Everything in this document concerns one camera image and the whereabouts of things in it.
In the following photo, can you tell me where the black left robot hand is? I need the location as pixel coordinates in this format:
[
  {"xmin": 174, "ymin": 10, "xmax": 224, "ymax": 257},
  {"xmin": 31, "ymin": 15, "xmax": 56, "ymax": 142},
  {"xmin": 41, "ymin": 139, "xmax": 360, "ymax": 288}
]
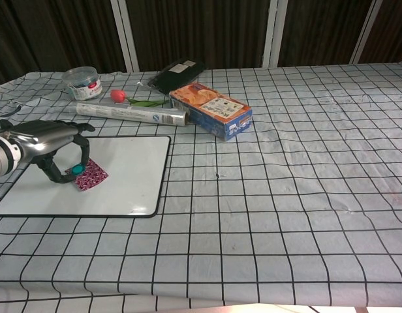
[{"xmin": 0, "ymin": 119, "xmax": 96, "ymax": 184}]

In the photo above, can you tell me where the red patterned square cloth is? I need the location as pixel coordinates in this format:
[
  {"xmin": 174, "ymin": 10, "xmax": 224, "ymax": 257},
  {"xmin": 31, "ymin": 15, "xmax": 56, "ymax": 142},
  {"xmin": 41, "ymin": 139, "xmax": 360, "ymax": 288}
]
[{"xmin": 65, "ymin": 158, "xmax": 110, "ymax": 192}]

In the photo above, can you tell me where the white board with black frame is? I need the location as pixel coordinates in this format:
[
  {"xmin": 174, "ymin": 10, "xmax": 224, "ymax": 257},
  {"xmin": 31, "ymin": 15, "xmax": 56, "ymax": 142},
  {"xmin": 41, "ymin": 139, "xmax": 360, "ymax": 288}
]
[{"xmin": 0, "ymin": 135, "xmax": 172, "ymax": 218}]

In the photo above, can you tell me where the clear plastic tub with lid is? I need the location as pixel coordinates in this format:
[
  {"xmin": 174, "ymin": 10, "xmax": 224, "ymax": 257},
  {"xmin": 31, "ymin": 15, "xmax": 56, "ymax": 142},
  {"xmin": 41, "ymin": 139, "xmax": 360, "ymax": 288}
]
[{"xmin": 61, "ymin": 66, "xmax": 103, "ymax": 100}]

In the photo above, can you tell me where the pink artificial tulip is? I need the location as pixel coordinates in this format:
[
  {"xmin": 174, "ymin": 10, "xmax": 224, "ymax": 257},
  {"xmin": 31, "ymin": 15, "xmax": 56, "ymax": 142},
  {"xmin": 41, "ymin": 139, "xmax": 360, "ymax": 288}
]
[{"xmin": 110, "ymin": 89, "xmax": 166, "ymax": 108}]

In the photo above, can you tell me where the silver foil wrap roll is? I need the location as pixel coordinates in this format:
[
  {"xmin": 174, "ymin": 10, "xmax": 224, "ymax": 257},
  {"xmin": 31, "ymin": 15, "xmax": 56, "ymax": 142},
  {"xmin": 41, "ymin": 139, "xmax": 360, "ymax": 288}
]
[{"xmin": 74, "ymin": 102, "xmax": 190, "ymax": 127}]

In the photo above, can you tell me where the black plastic package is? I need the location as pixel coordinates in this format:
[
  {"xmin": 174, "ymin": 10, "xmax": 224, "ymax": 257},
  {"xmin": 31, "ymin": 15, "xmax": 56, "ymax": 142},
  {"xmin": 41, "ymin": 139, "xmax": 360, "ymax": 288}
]
[{"xmin": 147, "ymin": 59, "xmax": 207, "ymax": 94}]

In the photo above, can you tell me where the orange blue cracker box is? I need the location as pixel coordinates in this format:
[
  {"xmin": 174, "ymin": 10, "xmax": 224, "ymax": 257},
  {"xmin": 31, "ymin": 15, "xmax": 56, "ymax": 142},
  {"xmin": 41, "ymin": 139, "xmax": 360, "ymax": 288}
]
[{"xmin": 168, "ymin": 82, "xmax": 253, "ymax": 142}]

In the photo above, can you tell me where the dark brown curtain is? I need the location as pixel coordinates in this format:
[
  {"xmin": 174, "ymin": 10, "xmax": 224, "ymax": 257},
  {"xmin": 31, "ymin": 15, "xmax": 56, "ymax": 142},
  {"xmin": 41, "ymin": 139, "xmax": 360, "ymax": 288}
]
[{"xmin": 0, "ymin": 0, "xmax": 402, "ymax": 86}]

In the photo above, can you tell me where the white black-grid tablecloth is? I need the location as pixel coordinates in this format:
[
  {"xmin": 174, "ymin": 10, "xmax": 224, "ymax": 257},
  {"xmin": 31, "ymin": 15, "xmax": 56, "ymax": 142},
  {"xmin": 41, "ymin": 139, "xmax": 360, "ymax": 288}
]
[{"xmin": 0, "ymin": 61, "xmax": 402, "ymax": 308}]

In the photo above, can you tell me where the white double frame post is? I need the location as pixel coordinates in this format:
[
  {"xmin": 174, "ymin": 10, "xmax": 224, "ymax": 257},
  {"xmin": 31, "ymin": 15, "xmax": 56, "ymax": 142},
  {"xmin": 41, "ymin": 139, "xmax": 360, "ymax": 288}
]
[{"xmin": 110, "ymin": 0, "xmax": 140, "ymax": 73}]

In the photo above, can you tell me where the white single frame post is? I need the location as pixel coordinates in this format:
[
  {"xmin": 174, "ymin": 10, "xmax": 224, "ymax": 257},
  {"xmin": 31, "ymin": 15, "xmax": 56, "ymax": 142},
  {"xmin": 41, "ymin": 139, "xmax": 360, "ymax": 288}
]
[{"xmin": 262, "ymin": 0, "xmax": 288, "ymax": 68}]

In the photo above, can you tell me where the white slanted frame post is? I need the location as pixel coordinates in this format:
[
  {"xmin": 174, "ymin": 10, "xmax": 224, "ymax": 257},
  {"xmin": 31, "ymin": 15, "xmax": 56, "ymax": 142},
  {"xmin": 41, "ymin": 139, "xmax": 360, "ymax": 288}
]
[{"xmin": 349, "ymin": 0, "xmax": 384, "ymax": 65}]

